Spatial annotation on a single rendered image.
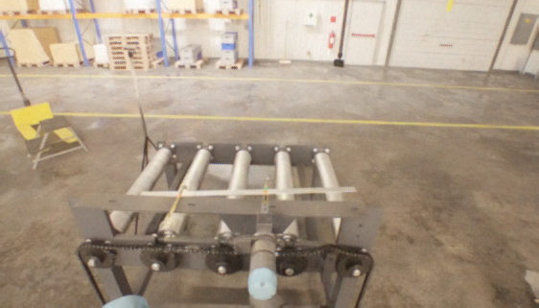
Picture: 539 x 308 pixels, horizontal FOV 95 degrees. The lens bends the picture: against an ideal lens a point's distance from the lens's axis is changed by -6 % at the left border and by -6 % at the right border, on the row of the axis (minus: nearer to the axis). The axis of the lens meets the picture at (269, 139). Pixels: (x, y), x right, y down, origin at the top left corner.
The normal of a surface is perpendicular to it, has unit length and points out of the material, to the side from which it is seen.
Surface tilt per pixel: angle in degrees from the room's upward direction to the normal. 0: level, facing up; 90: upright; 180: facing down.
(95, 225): 90
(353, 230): 90
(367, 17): 90
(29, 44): 90
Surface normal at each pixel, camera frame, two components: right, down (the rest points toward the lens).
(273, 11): -0.01, 0.46
